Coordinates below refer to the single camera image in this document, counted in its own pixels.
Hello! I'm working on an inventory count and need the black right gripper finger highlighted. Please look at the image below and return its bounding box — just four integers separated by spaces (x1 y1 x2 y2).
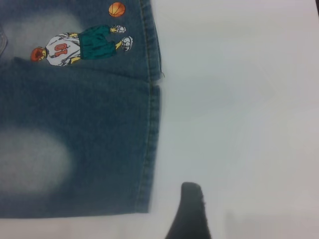
164 181 212 239

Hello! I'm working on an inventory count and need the blue denim shorts basketball print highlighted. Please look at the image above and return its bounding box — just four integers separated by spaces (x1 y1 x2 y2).
0 0 165 220

